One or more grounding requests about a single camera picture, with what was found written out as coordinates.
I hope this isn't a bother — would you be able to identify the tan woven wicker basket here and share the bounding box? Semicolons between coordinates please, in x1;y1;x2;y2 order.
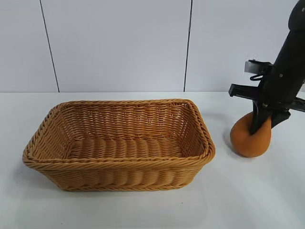
22;98;216;193

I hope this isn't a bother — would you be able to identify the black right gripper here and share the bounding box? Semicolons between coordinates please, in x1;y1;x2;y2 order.
229;25;305;136

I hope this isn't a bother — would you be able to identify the thin black cable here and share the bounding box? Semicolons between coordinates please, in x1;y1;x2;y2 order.
249;73;266;82

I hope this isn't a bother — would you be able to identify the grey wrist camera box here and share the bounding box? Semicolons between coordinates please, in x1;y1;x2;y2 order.
244;60;274;75

